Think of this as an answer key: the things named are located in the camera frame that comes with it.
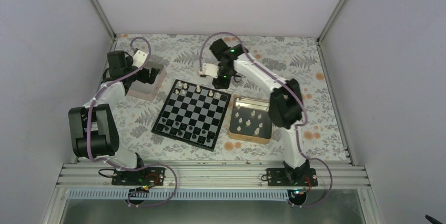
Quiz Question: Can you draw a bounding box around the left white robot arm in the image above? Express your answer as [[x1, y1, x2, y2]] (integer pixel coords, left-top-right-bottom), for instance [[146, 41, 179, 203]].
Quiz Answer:
[[68, 49, 157, 185]]

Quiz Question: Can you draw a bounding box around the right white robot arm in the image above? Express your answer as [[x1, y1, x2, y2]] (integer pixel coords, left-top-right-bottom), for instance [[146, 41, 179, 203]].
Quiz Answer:
[[210, 39, 310, 186]]

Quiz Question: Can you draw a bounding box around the black white chess board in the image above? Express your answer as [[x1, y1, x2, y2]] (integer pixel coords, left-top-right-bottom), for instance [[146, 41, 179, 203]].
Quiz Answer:
[[151, 79, 231, 151]]

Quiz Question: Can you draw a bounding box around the pink metal tin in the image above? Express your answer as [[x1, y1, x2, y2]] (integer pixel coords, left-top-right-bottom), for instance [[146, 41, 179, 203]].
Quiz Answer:
[[127, 62, 167, 101]]

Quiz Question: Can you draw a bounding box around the floral table mat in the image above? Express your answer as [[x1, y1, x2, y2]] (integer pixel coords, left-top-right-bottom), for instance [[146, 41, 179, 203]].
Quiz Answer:
[[101, 33, 349, 162]]

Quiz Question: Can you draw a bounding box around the yellow metal tin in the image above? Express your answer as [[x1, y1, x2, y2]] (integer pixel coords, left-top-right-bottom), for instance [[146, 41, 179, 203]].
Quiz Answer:
[[228, 97, 272, 145]]

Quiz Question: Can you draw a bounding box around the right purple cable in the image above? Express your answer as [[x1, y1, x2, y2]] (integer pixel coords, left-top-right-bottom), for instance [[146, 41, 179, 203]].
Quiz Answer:
[[198, 32, 334, 209]]

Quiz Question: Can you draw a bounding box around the purple cable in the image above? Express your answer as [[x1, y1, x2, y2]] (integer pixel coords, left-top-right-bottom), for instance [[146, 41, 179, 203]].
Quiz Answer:
[[198, 32, 334, 209], [85, 36, 178, 208]]

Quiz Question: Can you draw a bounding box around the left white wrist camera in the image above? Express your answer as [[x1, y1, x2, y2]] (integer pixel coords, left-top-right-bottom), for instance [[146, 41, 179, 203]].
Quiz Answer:
[[133, 49, 148, 68]]

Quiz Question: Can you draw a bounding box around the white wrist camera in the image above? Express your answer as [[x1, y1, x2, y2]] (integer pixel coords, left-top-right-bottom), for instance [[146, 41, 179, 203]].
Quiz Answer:
[[133, 49, 148, 68], [198, 63, 219, 78]]

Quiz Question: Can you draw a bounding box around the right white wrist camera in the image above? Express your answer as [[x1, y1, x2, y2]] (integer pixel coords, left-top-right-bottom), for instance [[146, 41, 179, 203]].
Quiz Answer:
[[198, 63, 219, 78]]

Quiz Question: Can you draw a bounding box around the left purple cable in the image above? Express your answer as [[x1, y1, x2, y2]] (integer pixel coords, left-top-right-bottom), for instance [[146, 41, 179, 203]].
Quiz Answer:
[[85, 36, 178, 208]]

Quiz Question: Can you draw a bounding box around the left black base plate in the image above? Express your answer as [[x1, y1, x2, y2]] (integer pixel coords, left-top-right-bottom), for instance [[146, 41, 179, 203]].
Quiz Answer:
[[111, 167, 166, 187]]

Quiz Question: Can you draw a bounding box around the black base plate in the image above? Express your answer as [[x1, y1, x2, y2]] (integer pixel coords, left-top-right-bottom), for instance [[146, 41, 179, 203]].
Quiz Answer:
[[261, 168, 319, 187], [111, 167, 166, 187]]

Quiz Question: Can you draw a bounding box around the aluminium mounting rail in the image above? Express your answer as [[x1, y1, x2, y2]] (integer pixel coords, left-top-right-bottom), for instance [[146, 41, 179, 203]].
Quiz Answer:
[[56, 161, 370, 189]]

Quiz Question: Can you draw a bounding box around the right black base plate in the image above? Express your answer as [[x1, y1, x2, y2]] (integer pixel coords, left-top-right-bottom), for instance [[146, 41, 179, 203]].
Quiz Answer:
[[261, 168, 319, 187]]

